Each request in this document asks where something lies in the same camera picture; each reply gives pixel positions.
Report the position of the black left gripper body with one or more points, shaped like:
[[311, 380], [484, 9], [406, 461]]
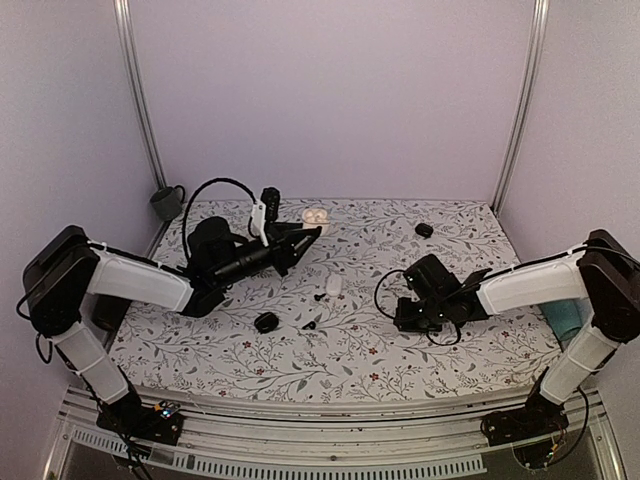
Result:
[[281, 255]]

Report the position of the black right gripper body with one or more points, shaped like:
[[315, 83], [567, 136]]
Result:
[[430, 318]]

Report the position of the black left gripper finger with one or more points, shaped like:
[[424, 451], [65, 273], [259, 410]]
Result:
[[301, 240], [285, 229]]

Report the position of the cream earbud charging case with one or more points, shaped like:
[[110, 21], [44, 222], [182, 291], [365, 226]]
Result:
[[316, 218]]

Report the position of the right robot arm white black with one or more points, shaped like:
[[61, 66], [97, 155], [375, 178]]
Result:
[[598, 270]]

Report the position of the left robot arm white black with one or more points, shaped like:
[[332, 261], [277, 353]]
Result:
[[70, 267]]

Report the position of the white oval earbud case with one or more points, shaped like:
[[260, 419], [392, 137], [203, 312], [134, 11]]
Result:
[[334, 285]]

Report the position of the black open earbud case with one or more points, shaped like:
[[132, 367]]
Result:
[[266, 322]]

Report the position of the black closed earbud case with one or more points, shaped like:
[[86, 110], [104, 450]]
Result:
[[424, 230]]

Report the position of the grey mug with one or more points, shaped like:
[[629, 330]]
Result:
[[167, 202]]

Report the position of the teal cup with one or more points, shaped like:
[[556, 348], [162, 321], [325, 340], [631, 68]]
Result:
[[563, 317]]

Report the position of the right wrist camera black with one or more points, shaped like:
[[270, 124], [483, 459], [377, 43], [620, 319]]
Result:
[[429, 279]]

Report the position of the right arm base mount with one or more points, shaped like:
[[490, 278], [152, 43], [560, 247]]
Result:
[[543, 434]]

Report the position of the aluminium front rail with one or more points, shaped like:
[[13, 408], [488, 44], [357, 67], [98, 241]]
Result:
[[251, 439]]

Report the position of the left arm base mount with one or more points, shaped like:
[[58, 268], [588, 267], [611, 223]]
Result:
[[161, 423]]

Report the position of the left aluminium frame post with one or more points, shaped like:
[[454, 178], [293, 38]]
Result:
[[124, 25]]

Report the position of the aluminium frame post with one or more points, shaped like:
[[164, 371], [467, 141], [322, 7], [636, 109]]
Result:
[[533, 57], [124, 25]]

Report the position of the right aluminium frame post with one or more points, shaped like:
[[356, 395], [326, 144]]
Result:
[[533, 57]]

